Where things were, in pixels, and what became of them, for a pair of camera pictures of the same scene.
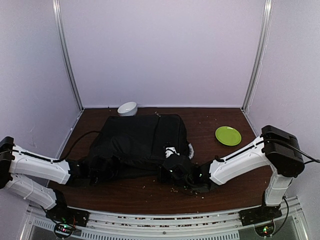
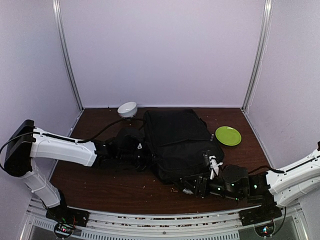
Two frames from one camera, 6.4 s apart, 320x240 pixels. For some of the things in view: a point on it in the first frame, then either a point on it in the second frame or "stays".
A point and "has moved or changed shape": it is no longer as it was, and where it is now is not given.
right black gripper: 163,179 to 199,180
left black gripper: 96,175 to 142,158
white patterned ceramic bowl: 127,109 stays
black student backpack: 141,143 has moved or changed shape
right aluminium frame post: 259,57 stays
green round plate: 228,135 stays
